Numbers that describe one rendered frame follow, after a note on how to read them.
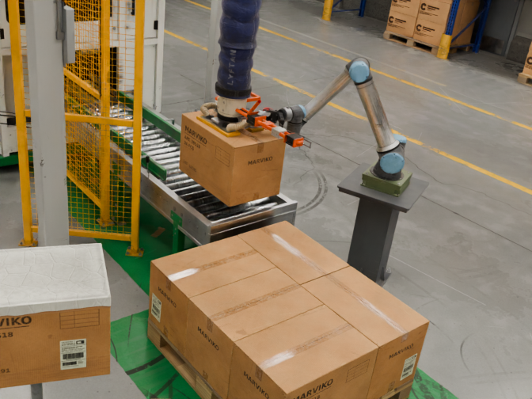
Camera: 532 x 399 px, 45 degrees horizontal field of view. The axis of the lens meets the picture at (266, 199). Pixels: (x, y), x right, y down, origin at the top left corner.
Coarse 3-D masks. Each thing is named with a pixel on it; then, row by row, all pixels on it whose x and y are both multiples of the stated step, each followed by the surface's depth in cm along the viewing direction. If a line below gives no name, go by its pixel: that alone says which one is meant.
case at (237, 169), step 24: (192, 120) 413; (192, 144) 419; (216, 144) 397; (240, 144) 387; (264, 144) 396; (192, 168) 425; (216, 168) 403; (240, 168) 392; (264, 168) 405; (216, 192) 409; (240, 192) 401; (264, 192) 415
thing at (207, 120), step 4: (196, 116) 416; (200, 116) 415; (204, 116) 415; (208, 116) 416; (212, 116) 410; (200, 120) 413; (204, 120) 410; (208, 120) 409; (208, 124) 407; (212, 124) 406; (216, 124) 405; (220, 124) 406; (224, 124) 401; (216, 128) 401; (220, 128) 401; (224, 128) 401; (220, 132) 399; (224, 132) 396; (228, 132) 397; (232, 132) 398; (236, 132) 398; (228, 136) 395
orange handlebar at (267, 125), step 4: (252, 96) 431; (256, 96) 427; (216, 100) 415; (248, 100) 420; (252, 100) 422; (256, 100) 425; (236, 108) 401; (244, 108) 402; (240, 112) 398; (244, 112) 396; (264, 120) 389; (260, 124) 385; (264, 124) 383; (268, 124) 382; (272, 124) 384; (264, 128) 383; (268, 128) 380; (280, 132) 374; (296, 144) 365; (300, 144) 365
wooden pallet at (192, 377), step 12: (156, 336) 378; (168, 348) 378; (168, 360) 372; (180, 360) 370; (180, 372) 362; (192, 372) 363; (192, 384) 355; (204, 384) 343; (408, 384) 360; (204, 396) 346; (216, 396) 335; (384, 396) 347; (396, 396) 361; (408, 396) 367
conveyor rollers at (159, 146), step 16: (96, 112) 550; (112, 112) 559; (128, 112) 559; (96, 128) 524; (128, 128) 533; (144, 128) 532; (144, 144) 506; (160, 144) 506; (176, 144) 513; (160, 160) 487; (176, 160) 486; (176, 176) 460; (176, 192) 440; (192, 192) 441; (208, 192) 446; (208, 208) 427; (224, 208) 426; (240, 208) 432; (256, 208) 431
